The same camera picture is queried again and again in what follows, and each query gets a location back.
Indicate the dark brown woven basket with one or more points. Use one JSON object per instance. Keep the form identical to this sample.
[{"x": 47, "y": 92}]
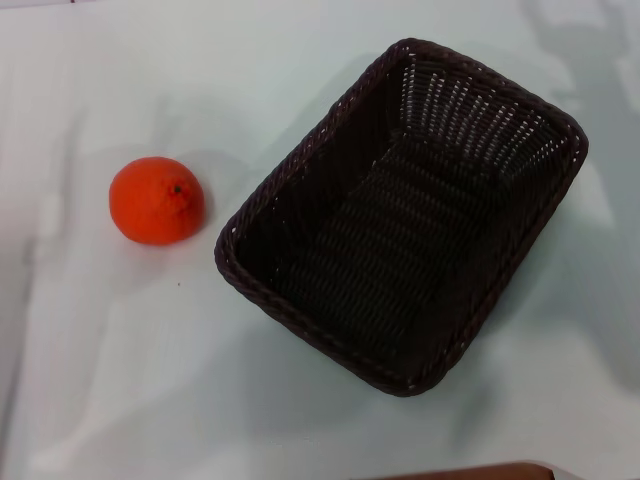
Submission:
[{"x": 400, "y": 260}]

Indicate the brown wooden edge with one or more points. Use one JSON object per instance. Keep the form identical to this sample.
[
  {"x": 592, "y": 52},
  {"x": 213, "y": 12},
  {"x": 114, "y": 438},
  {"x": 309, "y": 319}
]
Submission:
[{"x": 465, "y": 472}]

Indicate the orange fruit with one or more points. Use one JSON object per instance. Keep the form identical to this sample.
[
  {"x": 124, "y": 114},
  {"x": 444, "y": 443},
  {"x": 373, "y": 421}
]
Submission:
[{"x": 150, "y": 205}]

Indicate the white tablecloth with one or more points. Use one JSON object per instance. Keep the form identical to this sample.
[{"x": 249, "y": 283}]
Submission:
[{"x": 150, "y": 360}]

